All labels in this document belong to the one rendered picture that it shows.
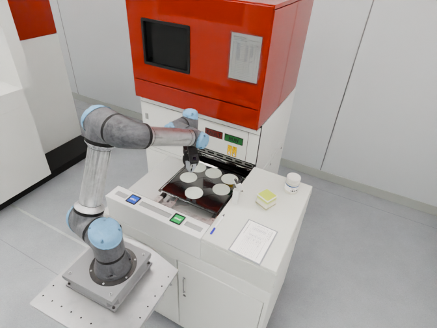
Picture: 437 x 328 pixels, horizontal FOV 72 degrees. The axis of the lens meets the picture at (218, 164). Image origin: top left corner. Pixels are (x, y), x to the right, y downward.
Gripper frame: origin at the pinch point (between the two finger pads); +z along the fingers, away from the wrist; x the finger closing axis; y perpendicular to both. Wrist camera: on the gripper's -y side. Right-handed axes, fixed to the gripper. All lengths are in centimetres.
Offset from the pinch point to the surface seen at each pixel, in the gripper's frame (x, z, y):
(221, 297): -7, 38, -53
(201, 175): -7.4, 9.3, 7.3
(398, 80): -184, -18, 75
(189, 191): 1.7, 9.2, -6.1
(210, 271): -2, 23, -48
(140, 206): 27.7, 3.1, -20.1
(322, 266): -103, 100, -8
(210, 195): -9.0, 9.4, -10.8
